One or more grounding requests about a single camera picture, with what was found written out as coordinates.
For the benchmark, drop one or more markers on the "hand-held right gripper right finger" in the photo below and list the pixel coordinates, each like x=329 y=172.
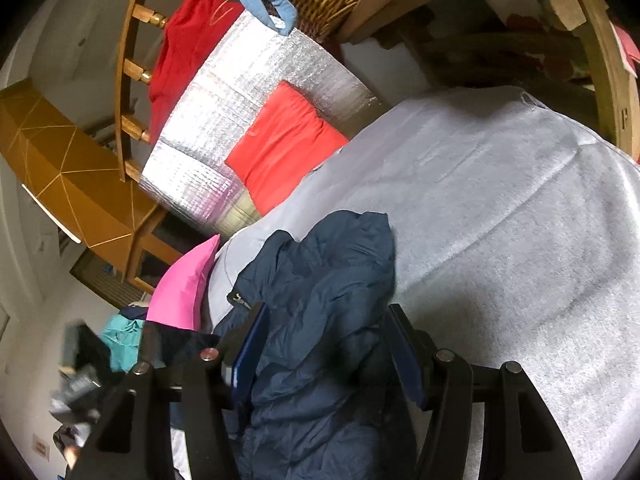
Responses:
x=407 y=355

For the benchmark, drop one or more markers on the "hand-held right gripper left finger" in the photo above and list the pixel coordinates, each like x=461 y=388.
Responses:
x=247 y=355

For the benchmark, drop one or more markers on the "navy puffer jacket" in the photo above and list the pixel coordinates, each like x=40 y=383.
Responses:
x=325 y=285

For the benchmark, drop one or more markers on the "teal shirt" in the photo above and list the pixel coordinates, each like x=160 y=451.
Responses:
x=122 y=340

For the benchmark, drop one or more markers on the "pink pillow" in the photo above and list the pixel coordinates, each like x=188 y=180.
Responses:
x=185 y=285

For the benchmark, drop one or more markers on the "orange-red pillow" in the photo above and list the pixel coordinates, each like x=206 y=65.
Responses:
x=280 y=145

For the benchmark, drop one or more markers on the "orange-brown lined cabinet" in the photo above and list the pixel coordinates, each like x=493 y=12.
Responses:
x=65 y=150

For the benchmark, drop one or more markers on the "silver foil insulation mat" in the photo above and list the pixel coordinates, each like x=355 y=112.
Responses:
x=220 y=110

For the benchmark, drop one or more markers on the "wooden spindle railing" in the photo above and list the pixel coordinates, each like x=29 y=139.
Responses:
x=125 y=60

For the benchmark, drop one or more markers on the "dark floral cloth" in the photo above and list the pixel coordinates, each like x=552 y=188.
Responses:
x=500 y=45

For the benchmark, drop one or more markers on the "red cloth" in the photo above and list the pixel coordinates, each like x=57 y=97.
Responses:
x=190 y=35

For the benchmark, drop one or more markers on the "wooden table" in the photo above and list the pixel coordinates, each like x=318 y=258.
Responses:
x=605 y=85

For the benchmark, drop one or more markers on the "pink paper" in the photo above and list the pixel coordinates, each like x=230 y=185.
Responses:
x=627 y=50

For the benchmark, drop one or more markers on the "white wall socket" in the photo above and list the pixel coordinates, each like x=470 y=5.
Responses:
x=41 y=446

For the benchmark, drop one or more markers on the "wooden cabinet frame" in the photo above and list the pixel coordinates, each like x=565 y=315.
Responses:
x=145 y=255

